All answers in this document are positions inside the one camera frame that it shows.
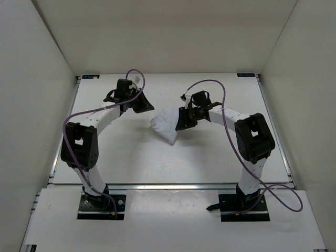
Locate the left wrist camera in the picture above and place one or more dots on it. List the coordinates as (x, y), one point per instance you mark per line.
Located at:
(135, 82)

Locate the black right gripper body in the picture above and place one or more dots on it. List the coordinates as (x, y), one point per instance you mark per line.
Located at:
(192, 113)

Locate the corner label sticker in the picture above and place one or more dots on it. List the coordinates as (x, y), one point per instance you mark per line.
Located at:
(245, 75)
(90, 76)

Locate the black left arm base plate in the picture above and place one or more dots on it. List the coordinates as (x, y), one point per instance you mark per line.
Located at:
(101, 209)

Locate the left corner label sticker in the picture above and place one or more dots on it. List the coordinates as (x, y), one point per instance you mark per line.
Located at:
(90, 76)

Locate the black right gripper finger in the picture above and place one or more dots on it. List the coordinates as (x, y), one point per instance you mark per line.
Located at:
(189, 122)
(181, 122)

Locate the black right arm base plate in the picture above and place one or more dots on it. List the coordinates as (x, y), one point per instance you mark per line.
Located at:
(232, 209)

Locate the front aluminium rail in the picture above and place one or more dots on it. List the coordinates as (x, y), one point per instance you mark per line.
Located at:
(181, 186)

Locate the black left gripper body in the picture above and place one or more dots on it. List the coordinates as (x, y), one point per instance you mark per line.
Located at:
(135, 93)

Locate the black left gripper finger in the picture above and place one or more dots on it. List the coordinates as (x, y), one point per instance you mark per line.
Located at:
(145, 104)
(136, 106)

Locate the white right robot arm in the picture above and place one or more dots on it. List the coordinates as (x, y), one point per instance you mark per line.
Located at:
(253, 137)

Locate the right corner label sticker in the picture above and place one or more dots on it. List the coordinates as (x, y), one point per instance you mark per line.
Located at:
(245, 75)

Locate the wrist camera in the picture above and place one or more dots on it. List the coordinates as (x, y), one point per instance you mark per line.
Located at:
(135, 82)
(187, 99)

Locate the white skirt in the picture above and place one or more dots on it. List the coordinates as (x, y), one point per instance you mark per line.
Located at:
(164, 124)

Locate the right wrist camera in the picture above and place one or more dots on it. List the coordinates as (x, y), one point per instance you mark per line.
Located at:
(187, 99)

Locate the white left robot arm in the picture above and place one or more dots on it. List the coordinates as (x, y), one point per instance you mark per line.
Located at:
(80, 148)

